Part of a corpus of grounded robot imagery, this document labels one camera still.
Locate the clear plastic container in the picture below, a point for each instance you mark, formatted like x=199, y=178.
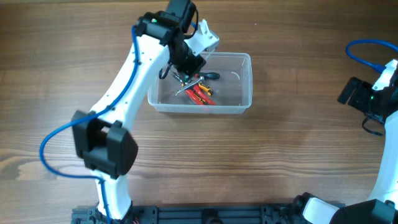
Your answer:
x=232, y=92

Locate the red black screwdriver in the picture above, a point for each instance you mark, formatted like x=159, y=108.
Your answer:
x=208, y=75

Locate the red handled cutting pliers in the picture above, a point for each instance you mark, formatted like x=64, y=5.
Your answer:
x=200, y=94

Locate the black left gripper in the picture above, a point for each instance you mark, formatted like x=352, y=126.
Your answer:
x=188, y=69

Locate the small silver wrench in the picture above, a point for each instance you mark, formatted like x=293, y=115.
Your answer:
x=189, y=85

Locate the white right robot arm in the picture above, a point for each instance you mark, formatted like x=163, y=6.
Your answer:
x=381, y=205

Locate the orange black needle-nose pliers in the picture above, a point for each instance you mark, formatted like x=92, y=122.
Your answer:
x=177, y=77

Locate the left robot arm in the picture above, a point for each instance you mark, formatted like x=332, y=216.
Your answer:
x=102, y=136

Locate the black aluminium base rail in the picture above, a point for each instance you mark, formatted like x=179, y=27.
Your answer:
x=279, y=213

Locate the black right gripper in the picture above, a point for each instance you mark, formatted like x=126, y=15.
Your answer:
x=356, y=101

